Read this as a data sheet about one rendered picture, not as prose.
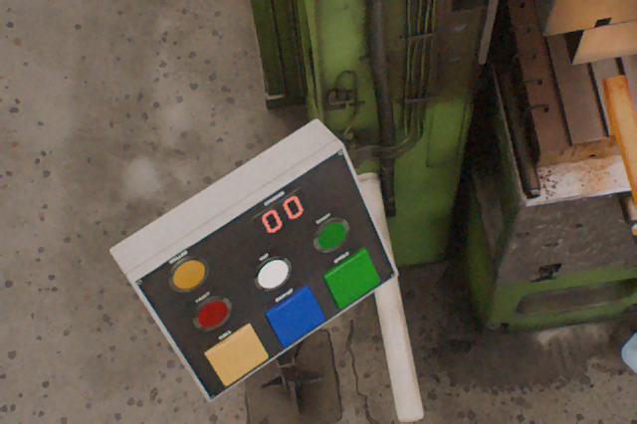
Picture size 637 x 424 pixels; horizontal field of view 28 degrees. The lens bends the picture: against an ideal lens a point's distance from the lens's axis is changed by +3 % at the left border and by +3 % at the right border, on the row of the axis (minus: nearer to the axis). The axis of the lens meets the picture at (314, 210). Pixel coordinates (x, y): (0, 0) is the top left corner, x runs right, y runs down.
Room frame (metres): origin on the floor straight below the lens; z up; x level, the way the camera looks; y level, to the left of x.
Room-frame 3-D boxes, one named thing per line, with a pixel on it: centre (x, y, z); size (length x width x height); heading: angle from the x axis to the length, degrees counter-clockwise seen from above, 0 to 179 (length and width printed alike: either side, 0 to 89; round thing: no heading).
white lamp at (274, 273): (0.50, 0.07, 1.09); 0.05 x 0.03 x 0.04; 92
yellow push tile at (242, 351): (0.42, 0.14, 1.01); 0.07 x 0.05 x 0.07; 117
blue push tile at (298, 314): (0.46, 0.05, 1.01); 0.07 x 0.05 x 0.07; 117
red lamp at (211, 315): (0.46, 0.16, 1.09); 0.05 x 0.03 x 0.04; 92
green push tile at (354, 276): (0.51, -0.04, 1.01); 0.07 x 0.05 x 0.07; 117
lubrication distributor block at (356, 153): (0.79, -0.08, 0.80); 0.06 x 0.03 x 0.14; 92
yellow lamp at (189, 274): (0.50, 0.18, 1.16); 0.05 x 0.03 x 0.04; 92
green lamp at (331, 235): (0.55, -0.02, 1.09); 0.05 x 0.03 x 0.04; 92
